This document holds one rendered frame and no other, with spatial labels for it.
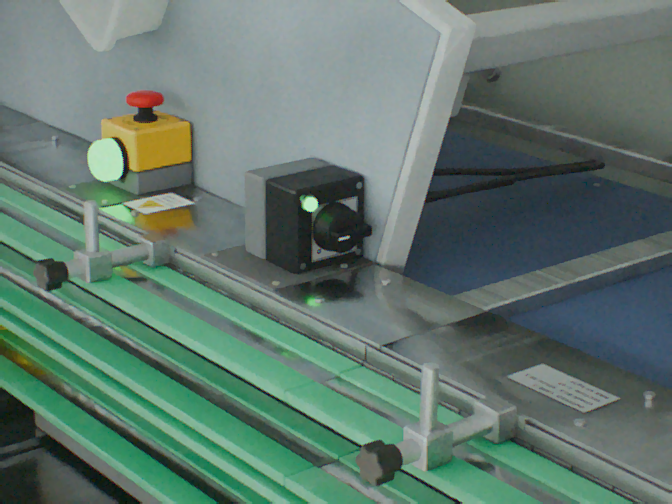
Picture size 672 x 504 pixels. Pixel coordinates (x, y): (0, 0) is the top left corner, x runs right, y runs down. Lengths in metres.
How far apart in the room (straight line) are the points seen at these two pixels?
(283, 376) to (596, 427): 0.26
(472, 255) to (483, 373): 0.32
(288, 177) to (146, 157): 0.25
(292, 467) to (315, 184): 0.27
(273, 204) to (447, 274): 0.18
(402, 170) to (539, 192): 0.36
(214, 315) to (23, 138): 0.56
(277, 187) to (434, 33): 0.20
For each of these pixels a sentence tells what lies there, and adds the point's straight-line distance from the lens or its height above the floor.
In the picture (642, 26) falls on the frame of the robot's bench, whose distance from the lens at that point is 1.55.
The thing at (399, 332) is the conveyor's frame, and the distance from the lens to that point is 1.24.
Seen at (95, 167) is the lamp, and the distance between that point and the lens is 1.59.
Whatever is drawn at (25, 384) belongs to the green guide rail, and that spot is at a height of 0.95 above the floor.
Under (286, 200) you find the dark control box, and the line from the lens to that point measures 1.34.
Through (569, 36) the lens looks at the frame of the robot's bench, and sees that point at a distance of 1.47.
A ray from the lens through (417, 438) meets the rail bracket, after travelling 1.05.
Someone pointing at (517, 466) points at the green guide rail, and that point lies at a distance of 1.08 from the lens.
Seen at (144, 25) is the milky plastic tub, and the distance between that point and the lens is 1.61.
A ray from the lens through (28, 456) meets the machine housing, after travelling 1.75.
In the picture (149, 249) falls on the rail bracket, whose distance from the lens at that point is 1.43.
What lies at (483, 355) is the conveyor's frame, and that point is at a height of 0.82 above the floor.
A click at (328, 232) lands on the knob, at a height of 0.81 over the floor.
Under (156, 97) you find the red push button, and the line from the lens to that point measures 1.59.
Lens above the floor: 1.60
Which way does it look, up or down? 36 degrees down
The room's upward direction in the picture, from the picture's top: 104 degrees counter-clockwise
